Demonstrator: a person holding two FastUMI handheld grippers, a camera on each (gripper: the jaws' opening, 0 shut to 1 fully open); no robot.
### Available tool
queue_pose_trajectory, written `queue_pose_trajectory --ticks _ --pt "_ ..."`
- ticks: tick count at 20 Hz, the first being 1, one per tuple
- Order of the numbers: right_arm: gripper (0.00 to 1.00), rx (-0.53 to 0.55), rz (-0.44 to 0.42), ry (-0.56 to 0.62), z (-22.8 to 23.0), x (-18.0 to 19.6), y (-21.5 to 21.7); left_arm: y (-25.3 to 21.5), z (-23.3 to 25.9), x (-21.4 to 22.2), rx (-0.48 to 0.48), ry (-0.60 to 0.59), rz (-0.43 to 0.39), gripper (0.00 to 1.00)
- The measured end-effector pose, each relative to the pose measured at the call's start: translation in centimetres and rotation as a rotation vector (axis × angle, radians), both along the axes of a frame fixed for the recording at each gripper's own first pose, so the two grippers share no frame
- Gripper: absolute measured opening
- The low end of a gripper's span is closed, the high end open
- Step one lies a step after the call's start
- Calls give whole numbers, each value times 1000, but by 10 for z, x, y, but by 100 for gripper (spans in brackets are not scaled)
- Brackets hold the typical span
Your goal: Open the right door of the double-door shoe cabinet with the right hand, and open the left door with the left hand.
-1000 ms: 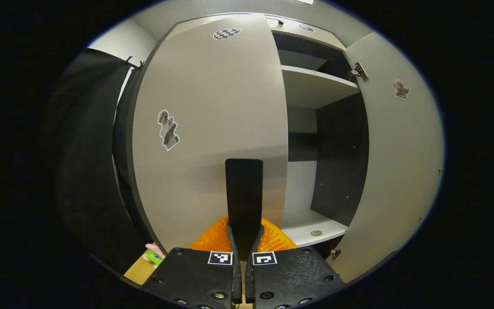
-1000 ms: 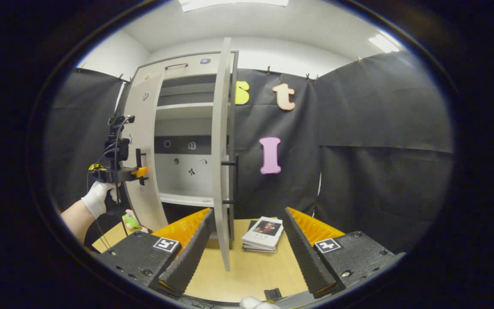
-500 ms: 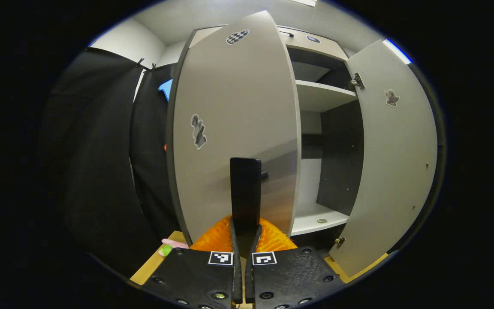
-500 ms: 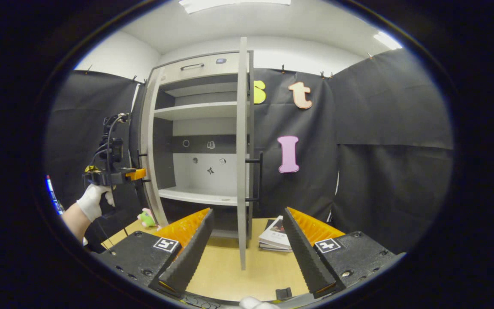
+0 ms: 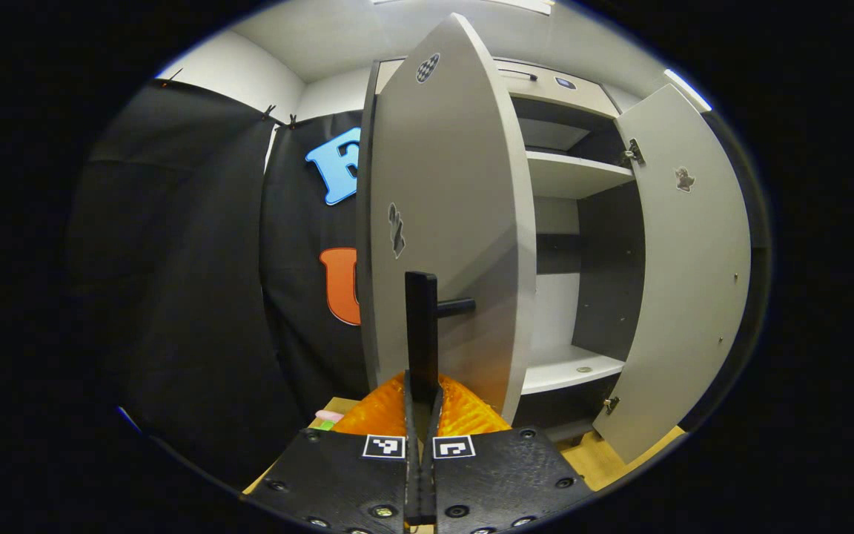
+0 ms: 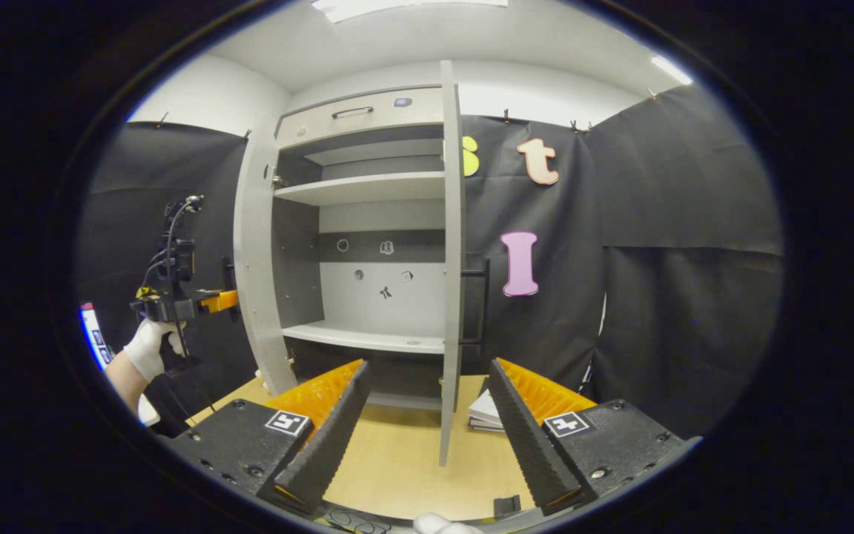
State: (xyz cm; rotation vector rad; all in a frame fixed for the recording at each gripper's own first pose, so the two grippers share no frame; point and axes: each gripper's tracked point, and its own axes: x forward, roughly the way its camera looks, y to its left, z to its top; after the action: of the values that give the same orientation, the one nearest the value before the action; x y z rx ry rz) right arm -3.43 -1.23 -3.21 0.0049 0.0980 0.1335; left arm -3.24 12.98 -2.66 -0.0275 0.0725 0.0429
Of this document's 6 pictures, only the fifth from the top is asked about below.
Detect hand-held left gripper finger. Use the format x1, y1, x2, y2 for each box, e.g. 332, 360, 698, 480
422, 373, 595, 534
243, 371, 423, 534

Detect black cabinet door handle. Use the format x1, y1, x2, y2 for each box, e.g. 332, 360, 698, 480
405, 271, 477, 405

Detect grey double-door shoe cabinet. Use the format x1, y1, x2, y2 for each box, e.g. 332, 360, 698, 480
357, 56, 695, 446

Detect grey cabinet door checkered sticker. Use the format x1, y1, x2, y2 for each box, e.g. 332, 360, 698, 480
363, 13, 539, 425

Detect grey cabinet door cube stickers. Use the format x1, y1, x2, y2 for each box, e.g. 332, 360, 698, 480
592, 83, 752, 465

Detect white cabinet shelf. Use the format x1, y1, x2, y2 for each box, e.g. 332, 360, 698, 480
522, 345, 626, 395
526, 151, 635, 200

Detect grey cabinet drawer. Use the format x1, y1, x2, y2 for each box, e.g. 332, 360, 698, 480
494, 59, 620, 119

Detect black backdrop cloth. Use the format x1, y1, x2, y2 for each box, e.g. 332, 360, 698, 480
64, 78, 772, 490

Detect narrow ceiling light panel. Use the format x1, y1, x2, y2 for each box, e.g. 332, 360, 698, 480
664, 69, 713, 112

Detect large ceiling light panel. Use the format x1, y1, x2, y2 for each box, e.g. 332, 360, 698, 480
371, 0, 554, 16

